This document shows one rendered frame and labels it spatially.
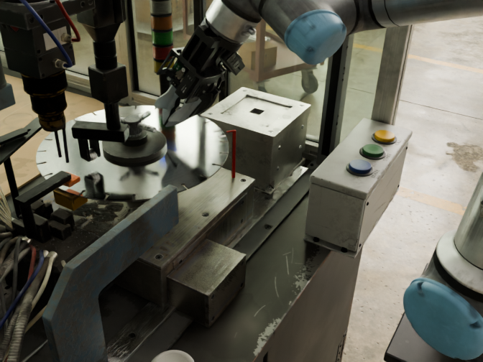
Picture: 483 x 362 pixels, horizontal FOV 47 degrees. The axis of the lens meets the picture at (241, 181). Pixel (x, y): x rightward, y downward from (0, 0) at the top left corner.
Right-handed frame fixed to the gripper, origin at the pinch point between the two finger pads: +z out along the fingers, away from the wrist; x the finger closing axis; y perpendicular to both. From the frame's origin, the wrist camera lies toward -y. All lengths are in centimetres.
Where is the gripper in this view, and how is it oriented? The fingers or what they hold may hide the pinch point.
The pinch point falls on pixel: (171, 118)
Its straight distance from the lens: 99.5
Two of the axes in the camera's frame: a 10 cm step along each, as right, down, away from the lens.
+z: -5.4, 6.5, 5.3
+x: 7.0, 7.0, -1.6
